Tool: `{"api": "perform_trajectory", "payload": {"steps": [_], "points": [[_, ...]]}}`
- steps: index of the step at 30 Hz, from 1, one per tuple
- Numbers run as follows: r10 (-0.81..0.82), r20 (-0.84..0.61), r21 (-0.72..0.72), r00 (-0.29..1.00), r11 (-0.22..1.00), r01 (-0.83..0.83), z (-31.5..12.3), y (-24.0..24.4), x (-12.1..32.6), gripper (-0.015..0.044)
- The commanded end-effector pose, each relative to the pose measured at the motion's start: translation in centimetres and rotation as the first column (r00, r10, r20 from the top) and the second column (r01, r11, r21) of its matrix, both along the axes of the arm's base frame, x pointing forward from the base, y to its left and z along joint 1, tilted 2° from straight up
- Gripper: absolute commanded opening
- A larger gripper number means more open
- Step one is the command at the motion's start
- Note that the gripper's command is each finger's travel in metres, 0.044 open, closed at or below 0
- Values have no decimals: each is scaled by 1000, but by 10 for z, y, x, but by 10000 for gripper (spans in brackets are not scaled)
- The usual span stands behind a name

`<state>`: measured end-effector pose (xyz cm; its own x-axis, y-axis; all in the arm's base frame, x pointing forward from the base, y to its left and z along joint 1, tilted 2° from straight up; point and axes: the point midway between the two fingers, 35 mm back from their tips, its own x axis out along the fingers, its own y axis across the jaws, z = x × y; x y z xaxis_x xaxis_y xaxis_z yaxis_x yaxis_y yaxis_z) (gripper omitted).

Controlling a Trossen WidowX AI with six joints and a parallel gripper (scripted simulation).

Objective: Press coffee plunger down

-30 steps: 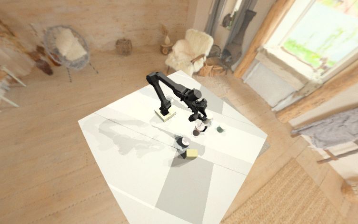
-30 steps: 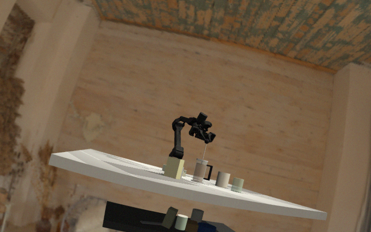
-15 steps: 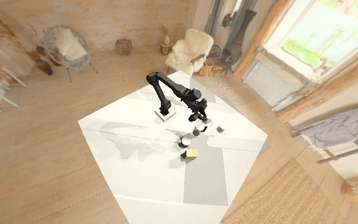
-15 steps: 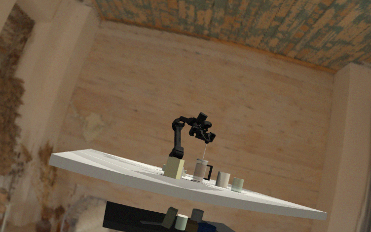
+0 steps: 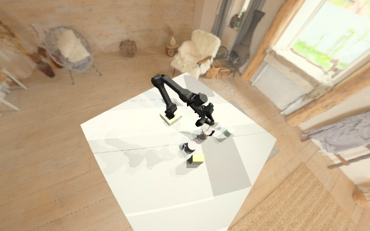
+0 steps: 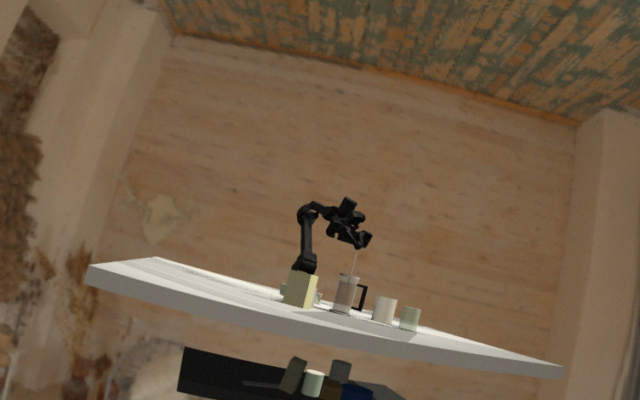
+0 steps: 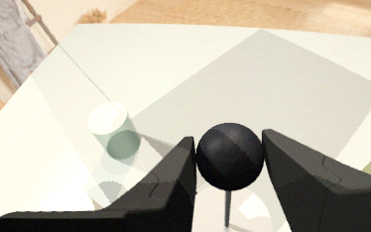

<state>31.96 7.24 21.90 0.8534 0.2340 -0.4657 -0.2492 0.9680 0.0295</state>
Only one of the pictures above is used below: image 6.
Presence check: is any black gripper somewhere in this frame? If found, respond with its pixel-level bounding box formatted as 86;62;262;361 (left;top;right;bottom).
326;219;373;249

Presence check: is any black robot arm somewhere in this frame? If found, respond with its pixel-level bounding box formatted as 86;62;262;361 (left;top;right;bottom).
291;197;366;275

